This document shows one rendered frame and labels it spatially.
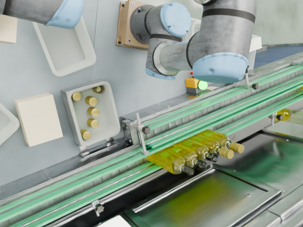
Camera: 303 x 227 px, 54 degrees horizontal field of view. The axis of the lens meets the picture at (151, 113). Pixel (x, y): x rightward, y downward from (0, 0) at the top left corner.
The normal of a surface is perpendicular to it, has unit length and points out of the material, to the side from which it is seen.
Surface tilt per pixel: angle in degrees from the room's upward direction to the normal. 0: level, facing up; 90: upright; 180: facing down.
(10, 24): 0
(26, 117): 0
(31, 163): 0
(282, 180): 90
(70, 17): 41
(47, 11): 36
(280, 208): 90
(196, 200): 91
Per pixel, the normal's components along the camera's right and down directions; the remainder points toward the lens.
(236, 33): 0.19, 0.11
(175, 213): -0.18, -0.94
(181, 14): 0.53, 0.03
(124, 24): -0.84, -0.04
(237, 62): 0.40, 0.18
